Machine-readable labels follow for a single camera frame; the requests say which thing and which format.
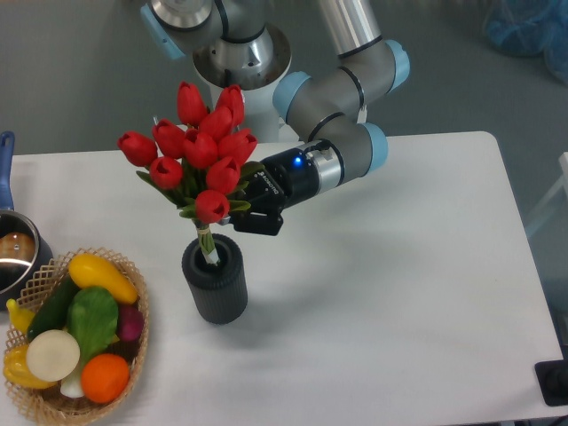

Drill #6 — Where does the yellow bell pepper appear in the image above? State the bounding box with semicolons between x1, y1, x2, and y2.
3;344;57;390

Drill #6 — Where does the blue handled saucepan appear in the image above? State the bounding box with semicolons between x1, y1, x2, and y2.
1;130;52;312

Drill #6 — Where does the white leek stalk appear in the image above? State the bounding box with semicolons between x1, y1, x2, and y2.
59;366;84;398

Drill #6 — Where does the purple red onion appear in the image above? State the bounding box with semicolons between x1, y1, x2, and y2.
116;304;145;342

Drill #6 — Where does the white round radish slice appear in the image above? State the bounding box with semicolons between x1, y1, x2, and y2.
26;329;80;382

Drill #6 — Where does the red tulip bouquet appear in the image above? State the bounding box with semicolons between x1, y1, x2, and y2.
117;82;262;266

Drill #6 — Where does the woven wicker basket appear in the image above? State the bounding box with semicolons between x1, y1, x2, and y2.
5;248;149;425

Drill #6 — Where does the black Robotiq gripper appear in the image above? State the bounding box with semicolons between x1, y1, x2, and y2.
221;148;320;236

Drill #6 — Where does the blue plastic bag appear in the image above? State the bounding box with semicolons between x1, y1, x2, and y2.
483;1;567;83

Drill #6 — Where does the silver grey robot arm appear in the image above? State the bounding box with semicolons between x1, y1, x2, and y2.
140;1;410;235

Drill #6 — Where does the black device at table edge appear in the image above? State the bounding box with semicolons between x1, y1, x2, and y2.
534;359;567;406

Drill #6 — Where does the green lettuce leaf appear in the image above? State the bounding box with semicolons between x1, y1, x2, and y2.
67;287;118;367

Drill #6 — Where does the orange fruit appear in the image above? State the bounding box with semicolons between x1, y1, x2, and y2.
81;353;130;404

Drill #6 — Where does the dark grey ribbed vase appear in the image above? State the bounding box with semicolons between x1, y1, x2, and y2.
181;233;248;325

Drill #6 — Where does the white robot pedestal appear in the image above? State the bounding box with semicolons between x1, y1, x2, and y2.
152;26;369;150

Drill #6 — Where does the dark green cucumber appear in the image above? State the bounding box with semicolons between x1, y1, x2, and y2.
27;275;80;342

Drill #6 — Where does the white frame at right edge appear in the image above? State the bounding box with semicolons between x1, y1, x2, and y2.
525;152;567;239

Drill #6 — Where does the yellow squash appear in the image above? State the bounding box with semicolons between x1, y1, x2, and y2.
68;253;138;304

